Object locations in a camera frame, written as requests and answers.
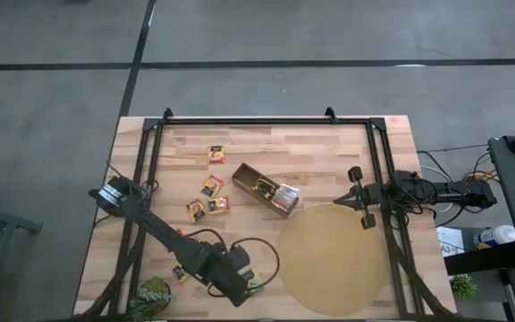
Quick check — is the dark grey metal table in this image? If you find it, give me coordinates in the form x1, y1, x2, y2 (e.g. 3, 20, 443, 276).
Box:
0, 178, 44, 322

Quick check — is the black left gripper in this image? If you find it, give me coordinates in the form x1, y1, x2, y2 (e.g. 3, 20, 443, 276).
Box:
212, 244, 258, 309

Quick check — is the white-orange Tazo tea packet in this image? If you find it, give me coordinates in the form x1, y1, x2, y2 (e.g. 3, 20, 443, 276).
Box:
271, 182, 301, 214

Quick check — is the yellow floor cable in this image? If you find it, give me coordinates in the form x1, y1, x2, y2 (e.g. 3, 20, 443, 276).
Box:
462, 169, 500, 183

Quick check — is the white paper sheet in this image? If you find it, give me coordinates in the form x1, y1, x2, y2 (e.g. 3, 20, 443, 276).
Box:
435, 225, 466, 258

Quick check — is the potted succulent plant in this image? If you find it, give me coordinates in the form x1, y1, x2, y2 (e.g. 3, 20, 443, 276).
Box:
127, 275, 173, 322

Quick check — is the black floor cable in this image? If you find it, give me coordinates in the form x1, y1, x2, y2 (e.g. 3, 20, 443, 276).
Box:
418, 142, 491, 156

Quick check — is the small green artificial plant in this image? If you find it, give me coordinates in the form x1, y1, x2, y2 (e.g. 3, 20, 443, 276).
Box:
449, 274, 478, 300

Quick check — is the brown wooden organizer box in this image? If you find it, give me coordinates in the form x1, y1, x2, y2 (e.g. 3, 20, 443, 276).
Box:
232, 162, 302, 219

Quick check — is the round woven beige placemat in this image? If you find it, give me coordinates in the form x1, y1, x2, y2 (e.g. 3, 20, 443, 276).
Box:
275, 203, 391, 317

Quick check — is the green-yellow foil tea packet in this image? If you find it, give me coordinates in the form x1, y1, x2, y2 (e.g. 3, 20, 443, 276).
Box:
251, 177, 279, 201
246, 267, 266, 294

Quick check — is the white canister with blue label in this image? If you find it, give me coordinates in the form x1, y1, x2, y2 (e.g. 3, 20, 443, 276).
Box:
472, 225, 515, 250

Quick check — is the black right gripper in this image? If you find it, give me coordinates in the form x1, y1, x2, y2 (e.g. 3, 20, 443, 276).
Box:
333, 165, 393, 231

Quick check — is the black shelf bar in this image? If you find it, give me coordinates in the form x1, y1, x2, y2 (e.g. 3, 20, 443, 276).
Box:
443, 241, 515, 276

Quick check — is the black metal table frame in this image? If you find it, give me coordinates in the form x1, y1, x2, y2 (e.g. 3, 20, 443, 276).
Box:
76, 106, 458, 322

